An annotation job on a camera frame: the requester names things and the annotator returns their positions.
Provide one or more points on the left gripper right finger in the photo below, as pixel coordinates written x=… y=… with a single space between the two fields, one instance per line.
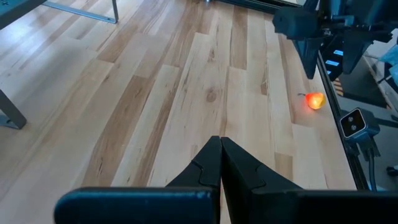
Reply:
x=280 y=208

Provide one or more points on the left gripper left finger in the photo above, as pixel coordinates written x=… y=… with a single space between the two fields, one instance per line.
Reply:
x=140 y=205

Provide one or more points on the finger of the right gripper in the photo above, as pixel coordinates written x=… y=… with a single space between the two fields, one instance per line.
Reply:
x=311 y=56
x=354 y=53

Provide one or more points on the black box with blue lights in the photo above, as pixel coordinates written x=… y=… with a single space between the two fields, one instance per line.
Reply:
x=360 y=87

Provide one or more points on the orange toy pear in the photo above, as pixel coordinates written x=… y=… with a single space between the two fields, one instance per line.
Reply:
x=315 y=101

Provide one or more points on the perforated metal shelf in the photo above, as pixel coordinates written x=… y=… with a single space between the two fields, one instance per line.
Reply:
x=15 y=7

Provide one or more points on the black table-level camera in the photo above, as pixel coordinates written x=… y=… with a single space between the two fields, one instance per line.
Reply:
x=353 y=123

